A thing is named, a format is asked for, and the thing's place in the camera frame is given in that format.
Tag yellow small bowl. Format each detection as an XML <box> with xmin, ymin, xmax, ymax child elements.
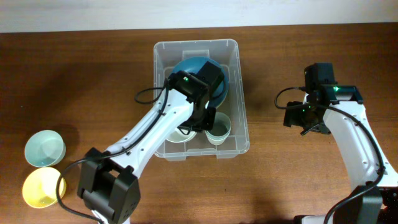
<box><xmin>22</xmin><ymin>167</ymin><xmax>60</xmax><ymax>208</ymax></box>

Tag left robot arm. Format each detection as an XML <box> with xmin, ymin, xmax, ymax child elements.
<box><xmin>77</xmin><ymin>61</ymin><xmax>224</xmax><ymax>223</ymax></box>

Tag clear plastic storage container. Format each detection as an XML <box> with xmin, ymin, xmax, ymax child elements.
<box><xmin>154</xmin><ymin>39</ymin><xmax>250</xmax><ymax>161</ymax></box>

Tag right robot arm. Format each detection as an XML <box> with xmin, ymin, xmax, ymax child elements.
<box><xmin>283</xmin><ymin>63</ymin><xmax>397</xmax><ymax>224</ymax></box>

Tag blue large bowl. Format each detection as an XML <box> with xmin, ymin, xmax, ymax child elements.
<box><xmin>172</xmin><ymin>57</ymin><xmax>229</xmax><ymax>107</ymax></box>

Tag white small bowl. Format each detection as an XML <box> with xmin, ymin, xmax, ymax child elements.
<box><xmin>166</xmin><ymin>128</ymin><xmax>197</xmax><ymax>143</ymax></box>

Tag grey plastic cup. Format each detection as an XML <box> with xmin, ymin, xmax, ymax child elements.
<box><xmin>205</xmin><ymin>112</ymin><xmax>231</xmax><ymax>146</ymax></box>

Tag mint green small bowl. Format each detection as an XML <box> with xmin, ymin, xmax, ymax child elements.
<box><xmin>24</xmin><ymin>130</ymin><xmax>66</xmax><ymax>167</ymax></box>

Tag cream large bowl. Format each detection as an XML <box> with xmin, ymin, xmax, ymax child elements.
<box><xmin>213</xmin><ymin>90</ymin><xmax>228</xmax><ymax>109</ymax></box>

